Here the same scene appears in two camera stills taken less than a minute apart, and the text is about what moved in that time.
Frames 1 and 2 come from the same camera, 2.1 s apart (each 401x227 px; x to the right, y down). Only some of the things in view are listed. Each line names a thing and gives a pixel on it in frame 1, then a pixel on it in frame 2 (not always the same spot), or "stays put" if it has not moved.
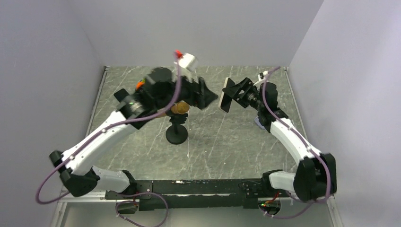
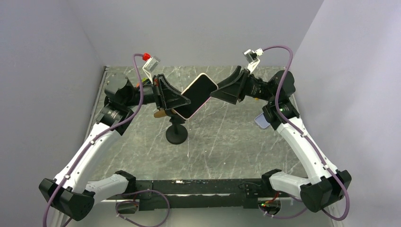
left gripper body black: (188, 94) -> (157, 94)
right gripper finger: (235, 92) stays put
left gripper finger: (206, 96) -> (171, 98)
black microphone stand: (177, 134) stays put
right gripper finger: (243, 85) -> (237, 74)
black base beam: (170, 195) stays put
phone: (225, 100) -> (198, 92)
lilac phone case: (257, 120) stays put
